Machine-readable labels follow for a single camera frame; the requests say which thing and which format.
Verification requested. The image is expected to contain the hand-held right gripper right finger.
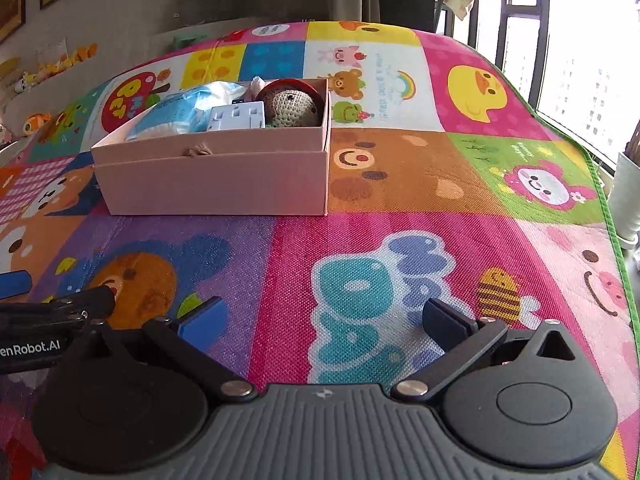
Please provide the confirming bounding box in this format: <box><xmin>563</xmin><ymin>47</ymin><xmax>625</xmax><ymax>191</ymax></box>
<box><xmin>390</xmin><ymin>297</ymin><xmax>579</xmax><ymax>400</ymax></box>

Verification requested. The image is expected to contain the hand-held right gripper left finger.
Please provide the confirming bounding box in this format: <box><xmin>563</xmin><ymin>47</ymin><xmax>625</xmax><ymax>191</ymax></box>
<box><xmin>70</xmin><ymin>296</ymin><xmax>256</xmax><ymax>400</ymax></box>

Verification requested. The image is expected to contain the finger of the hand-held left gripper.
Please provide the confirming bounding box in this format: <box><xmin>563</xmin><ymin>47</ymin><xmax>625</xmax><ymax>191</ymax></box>
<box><xmin>0</xmin><ymin>269</ymin><xmax>32</xmax><ymax>299</ymax></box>
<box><xmin>0</xmin><ymin>287</ymin><xmax>117</xmax><ymax>332</ymax></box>

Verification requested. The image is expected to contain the pink cardboard box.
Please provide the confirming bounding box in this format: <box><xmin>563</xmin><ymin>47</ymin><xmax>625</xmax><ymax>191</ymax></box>
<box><xmin>91</xmin><ymin>77</ymin><xmax>334</xmax><ymax>217</ymax></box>

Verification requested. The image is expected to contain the blue wet wipes packet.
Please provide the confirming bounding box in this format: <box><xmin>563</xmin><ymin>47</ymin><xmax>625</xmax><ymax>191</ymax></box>
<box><xmin>125</xmin><ymin>81</ymin><xmax>251</xmax><ymax>142</ymax></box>

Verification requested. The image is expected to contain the white power strip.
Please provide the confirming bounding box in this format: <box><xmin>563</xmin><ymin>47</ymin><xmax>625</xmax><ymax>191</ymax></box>
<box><xmin>205</xmin><ymin>100</ymin><xmax>266</xmax><ymax>133</ymax></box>

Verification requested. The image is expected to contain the brown crochet doll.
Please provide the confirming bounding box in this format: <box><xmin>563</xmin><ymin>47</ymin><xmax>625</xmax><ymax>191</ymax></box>
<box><xmin>256</xmin><ymin>79</ymin><xmax>324</xmax><ymax>129</ymax></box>

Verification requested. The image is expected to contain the colourful cartoon play mat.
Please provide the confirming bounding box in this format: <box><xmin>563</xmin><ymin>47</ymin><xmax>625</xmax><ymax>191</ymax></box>
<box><xmin>0</xmin><ymin>20</ymin><xmax>640</xmax><ymax>480</ymax></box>

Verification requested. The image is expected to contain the orange fish plush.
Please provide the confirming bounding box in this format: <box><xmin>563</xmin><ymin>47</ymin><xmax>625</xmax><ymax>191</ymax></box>
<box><xmin>22</xmin><ymin>112</ymin><xmax>54</xmax><ymax>136</ymax></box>

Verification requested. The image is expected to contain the white plant pot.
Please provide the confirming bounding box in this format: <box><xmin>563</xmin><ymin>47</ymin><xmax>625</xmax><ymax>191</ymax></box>
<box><xmin>607</xmin><ymin>152</ymin><xmax>640</xmax><ymax>249</ymax></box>

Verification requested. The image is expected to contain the row of plush toys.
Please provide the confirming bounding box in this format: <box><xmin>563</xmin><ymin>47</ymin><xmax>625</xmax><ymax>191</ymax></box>
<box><xmin>0</xmin><ymin>42</ymin><xmax>99</xmax><ymax>96</ymax></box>

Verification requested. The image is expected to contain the framed wall picture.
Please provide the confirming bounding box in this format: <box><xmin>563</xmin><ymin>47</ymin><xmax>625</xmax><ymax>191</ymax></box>
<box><xmin>0</xmin><ymin>0</ymin><xmax>27</xmax><ymax>44</ymax></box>

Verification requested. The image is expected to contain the black window frame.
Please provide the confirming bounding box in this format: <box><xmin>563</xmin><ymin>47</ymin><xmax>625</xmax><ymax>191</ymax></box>
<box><xmin>432</xmin><ymin>0</ymin><xmax>555</xmax><ymax>111</ymax></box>

